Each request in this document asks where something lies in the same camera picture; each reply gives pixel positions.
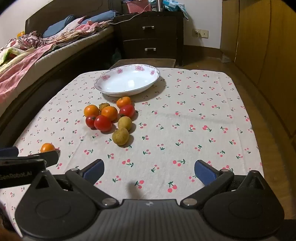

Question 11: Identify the white wall outlet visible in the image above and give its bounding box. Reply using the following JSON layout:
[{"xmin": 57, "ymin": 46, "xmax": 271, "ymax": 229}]
[{"xmin": 193, "ymin": 28, "xmax": 208, "ymax": 39}]

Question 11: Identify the yellowish brown longan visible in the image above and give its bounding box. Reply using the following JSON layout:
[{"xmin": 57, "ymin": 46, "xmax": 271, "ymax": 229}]
[
  {"xmin": 112, "ymin": 128, "xmax": 129, "ymax": 146},
  {"xmin": 118, "ymin": 116, "xmax": 133, "ymax": 131}
]

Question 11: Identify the dark wooden bed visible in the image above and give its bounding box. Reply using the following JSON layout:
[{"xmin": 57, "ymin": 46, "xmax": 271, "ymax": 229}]
[{"xmin": 0, "ymin": 10, "xmax": 116, "ymax": 144}]

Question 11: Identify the pink floral blanket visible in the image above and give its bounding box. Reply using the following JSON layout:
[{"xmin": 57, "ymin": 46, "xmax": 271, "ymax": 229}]
[{"xmin": 0, "ymin": 44, "xmax": 60, "ymax": 105}]

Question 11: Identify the red cherry tomato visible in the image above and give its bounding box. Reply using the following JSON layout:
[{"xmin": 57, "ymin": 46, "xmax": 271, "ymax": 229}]
[
  {"xmin": 85, "ymin": 115, "xmax": 97, "ymax": 129},
  {"xmin": 119, "ymin": 104, "xmax": 136, "ymax": 118},
  {"xmin": 94, "ymin": 115, "xmax": 112, "ymax": 132}
]

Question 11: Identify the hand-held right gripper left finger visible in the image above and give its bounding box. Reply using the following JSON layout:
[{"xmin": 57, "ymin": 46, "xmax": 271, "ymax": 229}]
[{"xmin": 29, "ymin": 159, "xmax": 119, "ymax": 209}]

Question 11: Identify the pink flower pattern quilt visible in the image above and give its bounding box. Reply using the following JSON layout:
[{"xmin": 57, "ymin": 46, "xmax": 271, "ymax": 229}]
[{"xmin": 55, "ymin": 16, "xmax": 111, "ymax": 44}]

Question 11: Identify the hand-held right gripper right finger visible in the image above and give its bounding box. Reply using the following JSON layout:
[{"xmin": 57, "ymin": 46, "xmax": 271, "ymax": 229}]
[{"xmin": 180, "ymin": 160, "xmax": 270, "ymax": 209}]

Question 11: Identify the grey mattress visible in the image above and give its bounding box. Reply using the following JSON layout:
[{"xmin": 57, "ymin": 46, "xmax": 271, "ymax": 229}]
[{"xmin": 35, "ymin": 27, "xmax": 115, "ymax": 70}]

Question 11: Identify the red plaid cloth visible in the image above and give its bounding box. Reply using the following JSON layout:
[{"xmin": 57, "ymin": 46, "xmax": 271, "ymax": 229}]
[{"xmin": 7, "ymin": 31, "xmax": 44, "ymax": 50}]

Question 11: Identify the small orange mandarin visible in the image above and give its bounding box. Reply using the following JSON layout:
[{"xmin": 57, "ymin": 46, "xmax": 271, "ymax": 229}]
[
  {"xmin": 84, "ymin": 104, "xmax": 100, "ymax": 118},
  {"xmin": 116, "ymin": 97, "xmax": 132, "ymax": 108},
  {"xmin": 101, "ymin": 106, "xmax": 118, "ymax": 121},
  {"xmin": 41, "ymin": 143, "xmax": 56, "ymax": 153}
]

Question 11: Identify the yellow green floral quilt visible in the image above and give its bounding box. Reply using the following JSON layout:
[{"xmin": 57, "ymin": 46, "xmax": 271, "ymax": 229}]
[{"xmin": 0, "ymin": 46, "xmax": 35, "ymax": 67}]

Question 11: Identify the blue pillow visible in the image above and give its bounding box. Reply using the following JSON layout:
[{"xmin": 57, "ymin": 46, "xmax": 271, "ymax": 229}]
[
  {"xmin": 43, "ymin": 15, "xmax": 75, "ymax": 38},
  {"xmin": 81, "ymin": 10, "xmax": 121, "ymax": 25}
]

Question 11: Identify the teal tissue pack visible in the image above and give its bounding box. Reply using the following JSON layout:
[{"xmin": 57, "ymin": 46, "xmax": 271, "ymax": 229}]
[{"xmin": 163, "ymin": 0, "xmax": 185, "ymax": 11}]

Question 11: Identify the low wooden stool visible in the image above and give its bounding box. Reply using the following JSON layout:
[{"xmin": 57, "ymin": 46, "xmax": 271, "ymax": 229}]
[{"xmin": 109, "ymin": 58, "xmax": 177, "ymax": 70}]

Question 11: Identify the white cable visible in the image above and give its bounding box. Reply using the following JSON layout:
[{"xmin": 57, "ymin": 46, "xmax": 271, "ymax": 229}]
[{"xmin": 102, "ymin": 3, "xmax": 151, "ymax": 25}]

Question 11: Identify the dark wooden drawer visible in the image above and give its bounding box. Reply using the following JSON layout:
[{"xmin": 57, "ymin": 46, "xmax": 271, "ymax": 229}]
[
  {"xmin": 120, "ymin": 20, "xmax": 178, "ymax": 40},
  {"xmin": 122, "ymin": 38, "xmax": 178, "ymax": 59}
]

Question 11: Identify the white cherry print tablecloth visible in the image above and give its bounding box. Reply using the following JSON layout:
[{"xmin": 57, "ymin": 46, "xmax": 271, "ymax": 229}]
[{"xmin": 0, "ymin": 68, "xmax": 263, "ymax": 232}]

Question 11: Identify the red patterned box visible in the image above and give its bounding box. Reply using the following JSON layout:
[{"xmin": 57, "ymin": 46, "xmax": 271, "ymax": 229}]
[{"xmin": 126, "ymin": 2, "xmax": 152, "ymax": 13}]

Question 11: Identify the yellow wooden wardrobe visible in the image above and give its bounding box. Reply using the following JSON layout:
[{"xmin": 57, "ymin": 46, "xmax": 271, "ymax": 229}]
[{"xmin": 220, "ymin": 0, "xmax": 296, "ymax": 139}]

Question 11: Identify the white floral rim plate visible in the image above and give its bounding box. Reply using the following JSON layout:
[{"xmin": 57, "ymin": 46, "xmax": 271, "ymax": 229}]
[{"xmin": 94, "ymin": 64, "xmax": 160, "ymax": 97}]

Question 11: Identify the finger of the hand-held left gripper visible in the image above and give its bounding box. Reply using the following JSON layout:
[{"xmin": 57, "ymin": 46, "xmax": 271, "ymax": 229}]
[
  {"xmin": 0, "ymin": 146, "xmax": 19, "ymax": 158},
  {"xmin": 0, "ymin": 151, "xmax": 59, "ymax": 167}
]

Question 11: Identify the dark wooden nightstand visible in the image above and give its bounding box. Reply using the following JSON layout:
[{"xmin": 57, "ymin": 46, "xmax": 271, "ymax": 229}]
[{"xmin": 114, "ymin": 10, "xmax": 184, "ymax": 67}]

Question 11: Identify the dark green bag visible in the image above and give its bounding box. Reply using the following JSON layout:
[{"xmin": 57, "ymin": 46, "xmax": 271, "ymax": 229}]
[{"xmin": 112, "ymin": 50, "xmax": 122, "ymax": 65}]

